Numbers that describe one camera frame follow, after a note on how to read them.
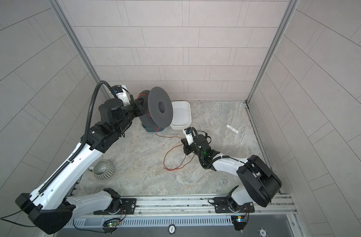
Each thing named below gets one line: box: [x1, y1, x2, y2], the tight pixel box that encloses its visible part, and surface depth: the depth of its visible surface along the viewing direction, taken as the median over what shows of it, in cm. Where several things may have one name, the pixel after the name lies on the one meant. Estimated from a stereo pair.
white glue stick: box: [225, 124, 240, 134], surface depth 101 cm
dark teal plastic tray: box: [141, 122, 164, 133], surface depth 101 cm
